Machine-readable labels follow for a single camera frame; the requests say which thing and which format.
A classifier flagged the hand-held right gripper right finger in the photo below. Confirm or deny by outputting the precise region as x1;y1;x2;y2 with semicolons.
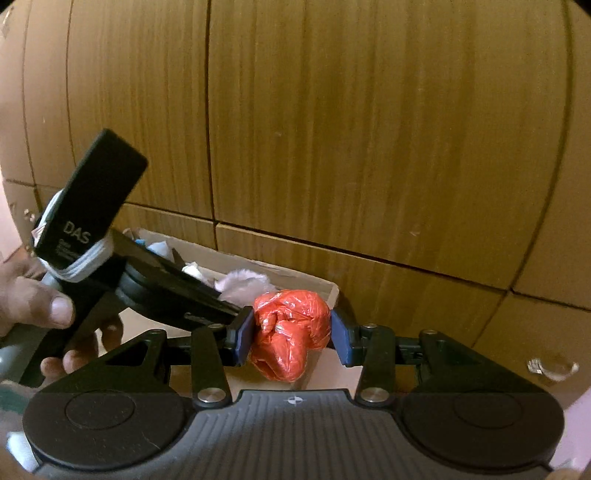
331;308;485;408

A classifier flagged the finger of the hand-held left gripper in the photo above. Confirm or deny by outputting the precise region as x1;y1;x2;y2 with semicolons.
111;229;243;334

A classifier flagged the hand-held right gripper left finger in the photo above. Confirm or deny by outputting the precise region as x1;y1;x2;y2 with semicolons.
104;307;256;410

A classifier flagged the orange plastic bag bundle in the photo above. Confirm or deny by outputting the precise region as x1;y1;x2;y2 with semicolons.
249;289;332;383

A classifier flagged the cardboard box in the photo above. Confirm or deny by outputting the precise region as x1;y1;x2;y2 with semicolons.
117;226;370;395

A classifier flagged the person's left hand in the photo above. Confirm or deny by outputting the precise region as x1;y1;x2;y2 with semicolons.
0;257;124;386

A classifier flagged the pink fluffy toy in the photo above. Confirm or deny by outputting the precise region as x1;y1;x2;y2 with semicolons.
213;270;271;302

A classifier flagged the person's patterned clothing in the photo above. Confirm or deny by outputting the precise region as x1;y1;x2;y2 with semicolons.
0;378;44;467

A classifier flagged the metal wardrobe handle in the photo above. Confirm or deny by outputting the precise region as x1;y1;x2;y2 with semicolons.
527;357;579;382

